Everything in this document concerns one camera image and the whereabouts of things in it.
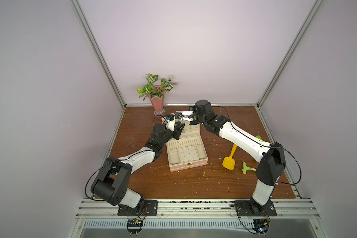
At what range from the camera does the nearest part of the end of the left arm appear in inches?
26.1

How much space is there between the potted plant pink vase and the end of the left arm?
294 mm

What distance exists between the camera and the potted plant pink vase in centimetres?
93
